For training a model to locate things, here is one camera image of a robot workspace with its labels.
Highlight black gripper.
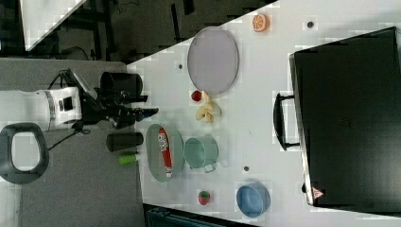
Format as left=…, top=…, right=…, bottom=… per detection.
left=80, top=88, right=159, bottom=129

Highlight red plush ketchup bottle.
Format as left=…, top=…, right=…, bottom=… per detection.
left=158, top=128, right=173, bottom=178

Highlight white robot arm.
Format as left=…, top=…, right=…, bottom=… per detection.
left=1, top=87, right=159, bottom=184

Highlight grey-green metal strainer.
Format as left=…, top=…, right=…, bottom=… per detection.
left=146, top=124, right=184, bottom=183

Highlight green marker pen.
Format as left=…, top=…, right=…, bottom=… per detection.
left=118, top=153, right=140, bottom=166

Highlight small red toy strawberry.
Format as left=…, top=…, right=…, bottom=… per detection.
left=191, top=91, right=201, bottom=102

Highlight peeled toy banana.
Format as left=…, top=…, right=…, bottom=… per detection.
left=196, top=91, right=222, bottom=123

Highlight green metal pot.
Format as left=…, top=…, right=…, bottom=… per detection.
left=183, top=135, right=218, bottom=173

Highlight grey round plate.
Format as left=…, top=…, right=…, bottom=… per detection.
left=187, top=26, right=239, bottom=96

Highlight dark teal crate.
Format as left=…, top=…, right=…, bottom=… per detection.
left=145, top=207, right=253, bottom=227

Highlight red toy strawberry green leaves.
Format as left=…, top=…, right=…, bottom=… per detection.
left=198, top=191, right=211, bottom=205

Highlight blue bowl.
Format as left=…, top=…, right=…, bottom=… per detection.
left=236, top=182, right=270, bottom=218

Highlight toy orange slice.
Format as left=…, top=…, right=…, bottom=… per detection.
left=252, top=13, right=270, bottom=32

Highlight black toaster oven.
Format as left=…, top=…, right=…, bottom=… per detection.
left=289, top=26, right=401, bottom=217

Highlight large black cylinder post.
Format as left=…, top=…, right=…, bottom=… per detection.
left=100, top=72, right=143, bottom=95

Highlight small black cylinder post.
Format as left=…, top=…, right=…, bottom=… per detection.
left=106, top=132, right=144, bottom=152

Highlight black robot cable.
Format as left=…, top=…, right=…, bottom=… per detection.
left=46, top=68, right=93, bottom=151

